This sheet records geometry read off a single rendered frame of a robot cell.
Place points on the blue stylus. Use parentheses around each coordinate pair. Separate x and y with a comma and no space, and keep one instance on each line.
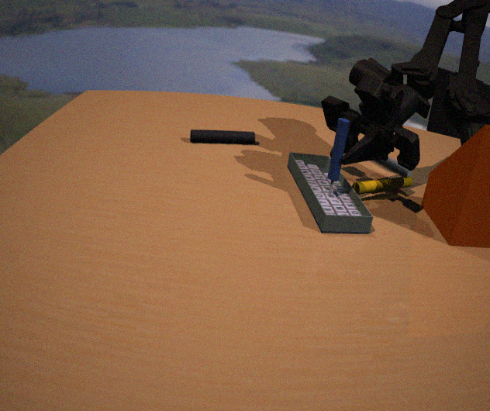
(338,149)

